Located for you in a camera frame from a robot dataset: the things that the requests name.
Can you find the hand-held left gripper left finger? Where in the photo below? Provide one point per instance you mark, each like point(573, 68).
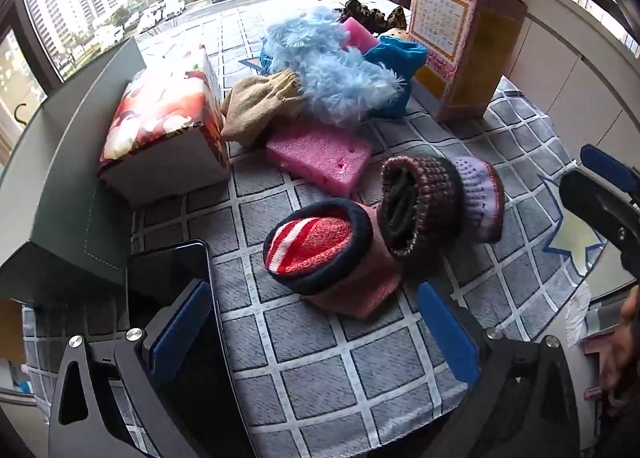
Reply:
point(180, 323)

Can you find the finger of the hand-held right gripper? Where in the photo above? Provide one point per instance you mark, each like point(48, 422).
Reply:
point(602, 161)
point(590, 198)

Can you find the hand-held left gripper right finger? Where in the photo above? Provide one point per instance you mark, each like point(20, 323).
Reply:
point(445, 333)

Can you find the purple brown knit sock roll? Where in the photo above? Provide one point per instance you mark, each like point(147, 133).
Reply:
point(430, 188)

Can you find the pink red striped sock roll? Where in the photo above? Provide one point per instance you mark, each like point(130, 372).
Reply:
point(310, 243)

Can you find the grey storage box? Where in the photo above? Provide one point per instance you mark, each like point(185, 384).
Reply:
point(60, 163)

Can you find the large pink sponge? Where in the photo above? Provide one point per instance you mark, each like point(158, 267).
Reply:
point(315, 153)

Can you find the beige knit sock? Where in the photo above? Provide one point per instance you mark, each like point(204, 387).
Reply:
point(255, 108)

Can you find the blue plush cloth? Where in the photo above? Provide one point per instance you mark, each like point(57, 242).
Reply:
point(397, 58)

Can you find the leopard print scrunchie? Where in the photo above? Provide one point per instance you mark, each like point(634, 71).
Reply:
point(395, 18)

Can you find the light blue fluffy cloth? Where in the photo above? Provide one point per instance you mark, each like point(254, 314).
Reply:
point(330, 73)

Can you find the person's right hand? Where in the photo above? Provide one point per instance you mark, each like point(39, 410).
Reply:
point(620, 343)

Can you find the black smartphone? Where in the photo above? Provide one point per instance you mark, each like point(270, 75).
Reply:
point(165, 263)

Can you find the white cabinet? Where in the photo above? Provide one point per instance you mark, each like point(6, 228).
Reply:
point(550, 63)

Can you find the grey checkered tablecloth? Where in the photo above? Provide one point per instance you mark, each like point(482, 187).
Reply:
point(320, 378)

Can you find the yellow pink cardboard box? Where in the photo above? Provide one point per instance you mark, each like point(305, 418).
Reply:
point(450, 18)

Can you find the red printed tissue box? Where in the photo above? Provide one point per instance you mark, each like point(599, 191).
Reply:
point(160, 103)

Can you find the small pink sponge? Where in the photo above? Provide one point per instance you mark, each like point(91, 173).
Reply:
point(357, 34)

